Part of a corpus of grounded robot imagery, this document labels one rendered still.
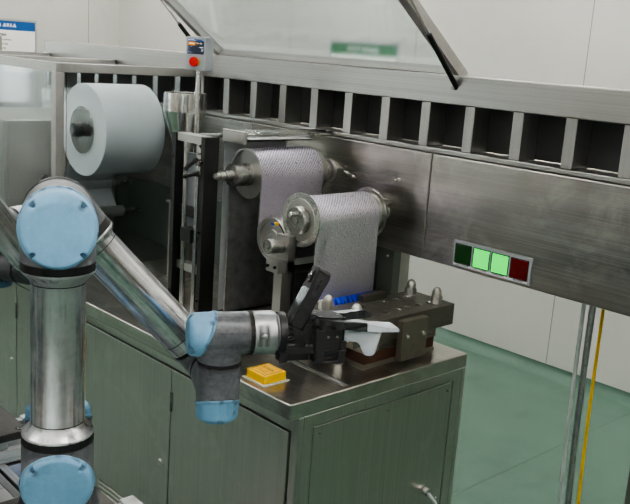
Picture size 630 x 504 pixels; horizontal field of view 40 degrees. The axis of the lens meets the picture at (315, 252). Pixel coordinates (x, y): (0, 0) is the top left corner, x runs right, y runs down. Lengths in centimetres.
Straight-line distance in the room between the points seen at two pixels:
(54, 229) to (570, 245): 130
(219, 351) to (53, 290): 29
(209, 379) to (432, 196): 115
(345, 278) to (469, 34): 311
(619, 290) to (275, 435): 88
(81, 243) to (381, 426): 117
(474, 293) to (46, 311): 415
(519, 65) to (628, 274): 308
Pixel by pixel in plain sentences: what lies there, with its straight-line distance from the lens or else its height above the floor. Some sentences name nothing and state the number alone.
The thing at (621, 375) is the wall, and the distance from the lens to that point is 493.
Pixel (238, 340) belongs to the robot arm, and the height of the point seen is 122.
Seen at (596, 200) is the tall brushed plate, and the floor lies 139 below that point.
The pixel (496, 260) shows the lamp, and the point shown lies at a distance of 233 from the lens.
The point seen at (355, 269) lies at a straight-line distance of 244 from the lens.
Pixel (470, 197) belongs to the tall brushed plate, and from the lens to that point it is 237.
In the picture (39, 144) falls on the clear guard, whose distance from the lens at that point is 312.
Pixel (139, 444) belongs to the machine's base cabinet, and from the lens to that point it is 269.
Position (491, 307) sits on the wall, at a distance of 530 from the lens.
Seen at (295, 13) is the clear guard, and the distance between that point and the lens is 264.
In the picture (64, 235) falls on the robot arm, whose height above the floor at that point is 140.
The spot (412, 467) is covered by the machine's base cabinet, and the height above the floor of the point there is 61.
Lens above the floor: 169
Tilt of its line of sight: 13 degrees down
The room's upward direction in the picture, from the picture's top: 4 degrees clockwise
